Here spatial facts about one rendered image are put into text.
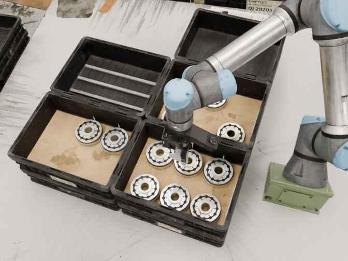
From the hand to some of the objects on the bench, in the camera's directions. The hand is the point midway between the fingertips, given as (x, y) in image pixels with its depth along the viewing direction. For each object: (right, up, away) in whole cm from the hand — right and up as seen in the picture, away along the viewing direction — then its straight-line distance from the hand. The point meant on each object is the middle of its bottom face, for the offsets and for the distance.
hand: (188, 155), depth 126 cm
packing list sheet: (+25, +60, +67) cm, 94 cm away
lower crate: (-1, -17, +23) cm, 28 cm away
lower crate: (-39, -6, +31) cm, 50 cm away
